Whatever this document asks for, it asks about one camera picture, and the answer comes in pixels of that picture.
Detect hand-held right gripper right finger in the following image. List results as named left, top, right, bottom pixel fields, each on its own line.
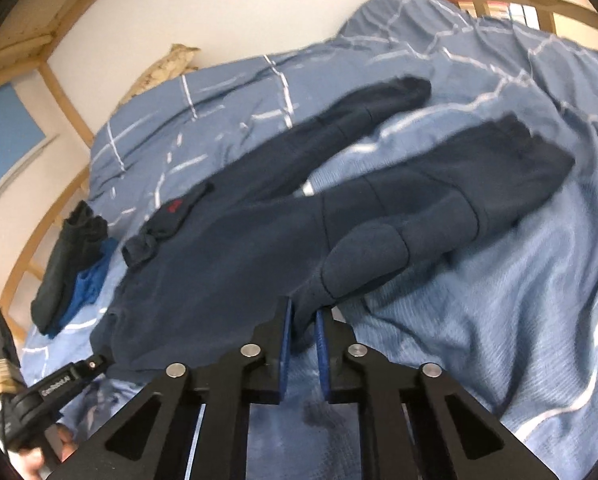
left=316, top=309, right=554, bottom=480

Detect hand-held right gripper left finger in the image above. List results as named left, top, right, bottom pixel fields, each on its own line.
left=66, top=297, right=294, bottom=480

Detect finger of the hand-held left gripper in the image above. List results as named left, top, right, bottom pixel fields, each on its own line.
left=35, top=354, right=111, bottom=403

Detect navy blue sweatshirt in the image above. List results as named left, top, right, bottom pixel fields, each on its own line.
left=92, top=76, right=578, bottom=377

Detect person's left hand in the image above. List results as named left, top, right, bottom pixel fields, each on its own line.
left=22, top=425, right=82, bottom=480

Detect folded blue garment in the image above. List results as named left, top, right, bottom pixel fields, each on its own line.
left=49, top=237, right=121, bottom=339

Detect folded dark garment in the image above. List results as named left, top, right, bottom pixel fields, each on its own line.
left=31, top=200, right=109, bottom=335

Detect dark cloth with red label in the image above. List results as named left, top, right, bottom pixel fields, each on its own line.
left=122, top=181, right=216, bottom=269

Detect beige pillow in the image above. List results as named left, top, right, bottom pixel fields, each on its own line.
left=116, top=42, right=201, bottom=107

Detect blue quilt with white lines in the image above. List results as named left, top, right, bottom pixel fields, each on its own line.
left=22, top=0, right=598, bottom=441

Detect wooden bed frame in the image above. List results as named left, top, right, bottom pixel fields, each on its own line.
left=0, top=0, right=598, bottom=391

